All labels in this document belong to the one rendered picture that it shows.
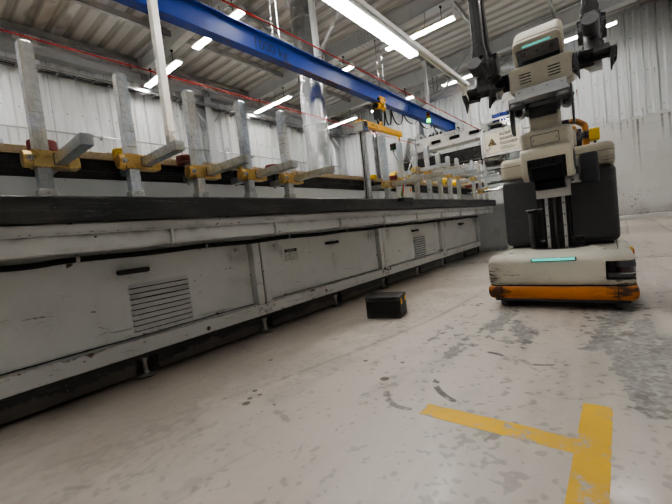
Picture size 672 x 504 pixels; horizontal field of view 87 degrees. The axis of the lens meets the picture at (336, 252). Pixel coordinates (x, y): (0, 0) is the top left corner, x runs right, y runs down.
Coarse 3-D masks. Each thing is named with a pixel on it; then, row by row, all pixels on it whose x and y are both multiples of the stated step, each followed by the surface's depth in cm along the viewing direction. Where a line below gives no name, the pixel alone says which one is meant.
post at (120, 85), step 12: (120, 72) 122; (120, 84) 121; (120, 96) 121; (120, 108) 121; (120, 120) 122; (132, 120) 123; (120, 132) 123; (132, 132) 123; (132, 144) 123; (132, 180) 122
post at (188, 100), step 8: (184, 96) 140; (192, 96) 142; (184, 104) 141; (192, 104) 141; (184, 112) 142; (192, 112) 141; (192, 120) 141; (192, 128) 141; (192, 136) 141; (192, 144) 141; (200, 144) 143; (192, 152) 141; (200, 152) 143; (192, 160) 142; (200, 160) 143; (200, 184) 142
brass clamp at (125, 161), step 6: (120, 156) 119; (126, 156) 121; (132, 156) 122; (138, 156) 124; (120, 162) 119; (126, 162) 120; (132, 162) 122; (138, 162) 123; (120, 168) 121; (126, 168) 122; (132, 168) 122; (138, 168) 124; (144, 168) 125; (150, 168) 127; (156, 168) 128
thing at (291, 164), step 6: (288, 162) 149; (294, 162) 149; (264, 168) 159; (270, 168) 157; (276, 168) 154; (282, 168) 152; (288, 168) 151; (258, 174) 162; (264, 174) 160; (270, 174) 159; (234, 180) 173; (240, 180) 171
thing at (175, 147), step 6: (168, 144) 112; (174, 144) 109; (180, 144) 110; (156, 150) 117; (162, 150) 115; (168, 150) 112; (174, 150) 110; (180, 150) 111; (144, 156) 123; (150, 156) 120; (156, 156) 117; (162, 156) 115; (168, 156) 116; (144, 162) 123; (150, 162) 121; (156, 162) 122
